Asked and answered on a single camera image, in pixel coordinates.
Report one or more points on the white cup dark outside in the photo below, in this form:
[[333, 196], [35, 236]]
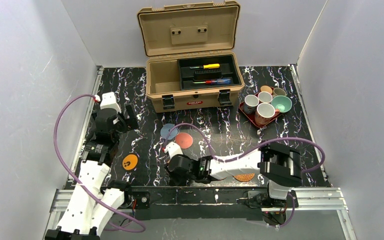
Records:
[[250, 104]]

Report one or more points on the tan plastic toolbox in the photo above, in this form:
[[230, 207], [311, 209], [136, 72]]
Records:
[[186, 31]]

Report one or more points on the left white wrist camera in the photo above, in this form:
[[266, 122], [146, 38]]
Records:
[[109, 101]]

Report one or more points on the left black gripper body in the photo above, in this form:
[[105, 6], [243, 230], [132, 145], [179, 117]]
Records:
[[127, 117]]

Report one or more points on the red round coaster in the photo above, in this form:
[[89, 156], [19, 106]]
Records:
[[184, 140]]

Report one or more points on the small olive cup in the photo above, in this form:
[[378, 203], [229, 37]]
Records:
[[278, 92]]

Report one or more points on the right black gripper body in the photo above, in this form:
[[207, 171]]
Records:
[[169, 168]]

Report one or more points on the teal green bowl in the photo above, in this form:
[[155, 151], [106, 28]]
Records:
[[282, 103]]

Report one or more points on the woven rattan coaster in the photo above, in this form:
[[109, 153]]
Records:
[[244, 177]]

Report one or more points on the blue round coaster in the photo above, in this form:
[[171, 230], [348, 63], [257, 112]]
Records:
[[169, 131]]

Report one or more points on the orange round coaster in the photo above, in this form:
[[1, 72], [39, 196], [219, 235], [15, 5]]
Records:
[[130, 162]]

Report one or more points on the yellow handled screwdriver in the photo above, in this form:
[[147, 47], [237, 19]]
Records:
[[206, 66]]

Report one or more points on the red blue handled screwdriver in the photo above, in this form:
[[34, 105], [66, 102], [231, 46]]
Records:
[[220, 81]]

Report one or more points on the white cup floral pattern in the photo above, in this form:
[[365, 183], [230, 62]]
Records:
[[264, 113]]

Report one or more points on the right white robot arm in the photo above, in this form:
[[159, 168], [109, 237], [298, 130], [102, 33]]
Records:
[[277, 162]]

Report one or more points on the small white cup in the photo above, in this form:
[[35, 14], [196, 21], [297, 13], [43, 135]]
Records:
[[265, 97]]

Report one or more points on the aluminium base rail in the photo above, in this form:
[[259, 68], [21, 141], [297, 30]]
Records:
[[213, 202]]

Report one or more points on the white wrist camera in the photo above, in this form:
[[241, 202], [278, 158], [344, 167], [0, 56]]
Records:
[[172, 149], [109, 101]]

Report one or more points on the red serving tray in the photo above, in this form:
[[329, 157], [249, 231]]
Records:
[[251, 117]]

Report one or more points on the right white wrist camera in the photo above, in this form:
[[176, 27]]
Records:
[[172, 149]]

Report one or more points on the black toolbox tray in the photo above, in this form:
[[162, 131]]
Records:
[[228, 69]]

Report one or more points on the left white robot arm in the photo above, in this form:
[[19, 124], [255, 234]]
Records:
[[87, 215]]

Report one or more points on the small orange cup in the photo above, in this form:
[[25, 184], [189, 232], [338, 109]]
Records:
[[266, 88]]

